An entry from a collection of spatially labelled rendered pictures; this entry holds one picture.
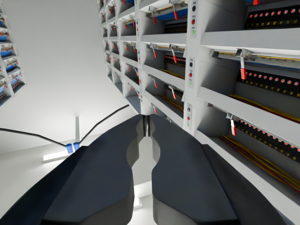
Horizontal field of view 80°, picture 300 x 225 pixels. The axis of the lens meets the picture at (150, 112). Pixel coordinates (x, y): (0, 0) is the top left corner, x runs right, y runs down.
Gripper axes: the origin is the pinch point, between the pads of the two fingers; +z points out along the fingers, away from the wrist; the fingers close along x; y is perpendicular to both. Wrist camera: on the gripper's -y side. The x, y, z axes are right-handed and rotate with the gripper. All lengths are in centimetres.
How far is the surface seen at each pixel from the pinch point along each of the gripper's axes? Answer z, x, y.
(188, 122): 61, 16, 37
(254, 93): 56, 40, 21
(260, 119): 31.4, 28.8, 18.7
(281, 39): 32.5, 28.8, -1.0
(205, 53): 59, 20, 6
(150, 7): 108, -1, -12
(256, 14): 60, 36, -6
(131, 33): 194, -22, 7
